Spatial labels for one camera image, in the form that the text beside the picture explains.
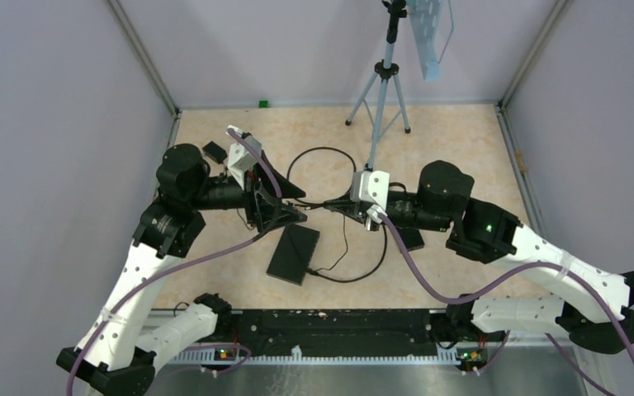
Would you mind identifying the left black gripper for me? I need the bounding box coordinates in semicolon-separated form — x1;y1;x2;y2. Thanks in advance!
190;149;308;232

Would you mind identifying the black ethernet cable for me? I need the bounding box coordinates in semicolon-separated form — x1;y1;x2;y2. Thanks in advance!
305;167;389;285
286;146;358;210

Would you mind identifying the black network switch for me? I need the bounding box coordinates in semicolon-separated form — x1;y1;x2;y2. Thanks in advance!
397;228;425;252
266;224;320;286

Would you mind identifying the black power adapter with cord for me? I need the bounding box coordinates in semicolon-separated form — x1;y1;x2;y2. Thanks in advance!
202;141;356;275

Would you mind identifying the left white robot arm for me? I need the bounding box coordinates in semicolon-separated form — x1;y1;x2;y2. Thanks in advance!
56;144;306;395

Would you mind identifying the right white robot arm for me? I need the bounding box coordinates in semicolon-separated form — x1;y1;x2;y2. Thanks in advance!
326;160;634;355

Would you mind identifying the perforated white panel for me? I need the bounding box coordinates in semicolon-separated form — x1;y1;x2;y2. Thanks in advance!
407;0;455;82

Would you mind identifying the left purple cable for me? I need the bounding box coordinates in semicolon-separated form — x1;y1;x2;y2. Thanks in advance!
65;128;286;396

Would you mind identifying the black coiled ethernet cable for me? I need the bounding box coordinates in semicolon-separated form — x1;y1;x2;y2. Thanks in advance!
286;146;358;210

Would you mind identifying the silver camera tripod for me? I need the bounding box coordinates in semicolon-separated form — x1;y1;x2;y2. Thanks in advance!
344;0;412;171

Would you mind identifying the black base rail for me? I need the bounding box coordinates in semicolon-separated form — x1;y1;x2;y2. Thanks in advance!
211;309;483;357

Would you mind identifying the wooden block on frame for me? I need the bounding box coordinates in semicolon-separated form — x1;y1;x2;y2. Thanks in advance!
514;151;528;175

